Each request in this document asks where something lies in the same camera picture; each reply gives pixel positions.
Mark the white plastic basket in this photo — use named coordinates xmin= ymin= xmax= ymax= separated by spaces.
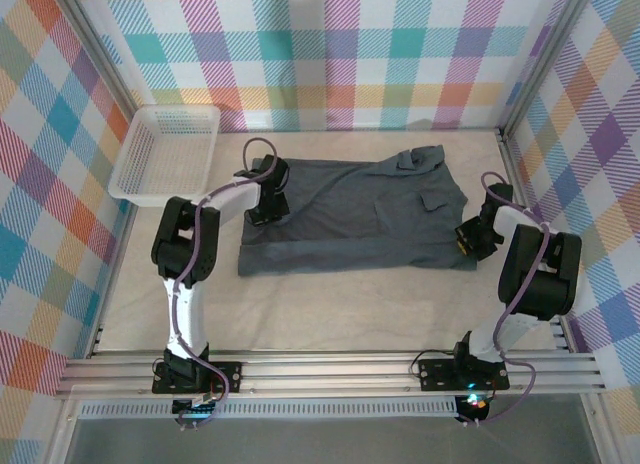
xmin=107 ymin=105 xmax=222 ymax=209

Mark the electronics board with lit LEDs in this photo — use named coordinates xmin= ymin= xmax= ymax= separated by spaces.
xmin=457 ymin=391 xmax=494 ymax=421

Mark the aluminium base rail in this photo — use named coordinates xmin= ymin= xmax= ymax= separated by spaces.
xmin=53 ymin=350 xmax=606 ymax=401

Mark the black electronics board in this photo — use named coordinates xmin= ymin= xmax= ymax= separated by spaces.
xmin=172 ymin=397 xmax=221 ymax=419

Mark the grey t-shirt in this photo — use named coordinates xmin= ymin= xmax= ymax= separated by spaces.
xmin=236 ymin=143 xmax=476 ymax=279

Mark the aluminium frame bar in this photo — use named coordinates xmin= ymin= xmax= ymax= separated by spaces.
xmin=579 ymin=393 xmax=611 ymax=464
xmin=42 ymin=398 xmax=81 ymax=464

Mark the aluminium frame post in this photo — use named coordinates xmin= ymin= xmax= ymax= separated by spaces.
xmin=499 ymin=0 xmax=599 ymax=135
xmin=52 ymin=0 xmax=140 ymax=116

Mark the slotted grey cable duct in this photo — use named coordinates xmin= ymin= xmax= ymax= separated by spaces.
xmin=77 ymin=397 xmax=459 ymax=420

